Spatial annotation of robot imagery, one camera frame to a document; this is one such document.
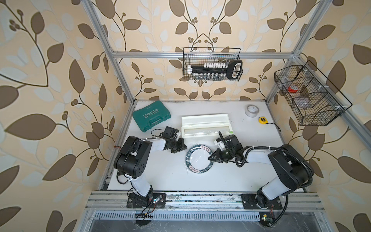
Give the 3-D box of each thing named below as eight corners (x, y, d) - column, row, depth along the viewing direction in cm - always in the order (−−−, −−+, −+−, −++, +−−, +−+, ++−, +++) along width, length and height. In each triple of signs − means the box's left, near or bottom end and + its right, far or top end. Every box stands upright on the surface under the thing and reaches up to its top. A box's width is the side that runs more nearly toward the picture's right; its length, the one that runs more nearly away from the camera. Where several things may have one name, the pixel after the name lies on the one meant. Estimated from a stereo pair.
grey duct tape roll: (246, 117, 113) (248, 113, 110) (243, 108, 119) (245, 104, 116) (259, 117, 113) (261, 113, 110) (255, 108, 119) (257, 104, 116)
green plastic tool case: (142, 132, 103) (140, 129, 99) (133, 116, 113) (131, 112, 109) (172, 117, 112) (172, 113, 108) (161, 103, 122) (161, 99, 118)
